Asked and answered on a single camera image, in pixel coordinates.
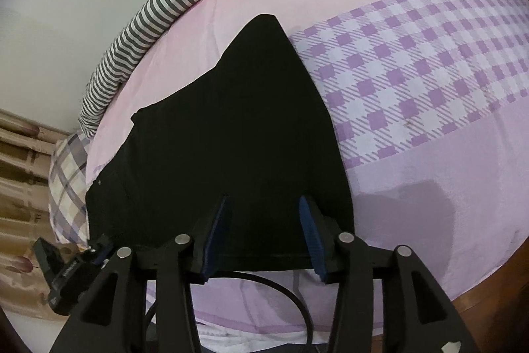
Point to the grey white striped quilt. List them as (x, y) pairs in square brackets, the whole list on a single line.
[(165, 1)]

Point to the beige patterned curtain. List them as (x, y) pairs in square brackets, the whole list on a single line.
[(20, 191)]

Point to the plaid pillow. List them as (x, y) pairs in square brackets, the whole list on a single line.
[(66, 179)]

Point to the pink purple checked bed sheet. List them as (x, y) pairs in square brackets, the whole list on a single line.
[(413, 67)]

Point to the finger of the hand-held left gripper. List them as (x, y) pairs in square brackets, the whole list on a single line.
[(101, 251)]

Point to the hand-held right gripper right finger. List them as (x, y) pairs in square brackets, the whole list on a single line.
[(312, 237)]

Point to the black pants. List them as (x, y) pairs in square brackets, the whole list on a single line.
[(248, 129)]

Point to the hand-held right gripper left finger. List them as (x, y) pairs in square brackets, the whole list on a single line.
[(215, 237)]

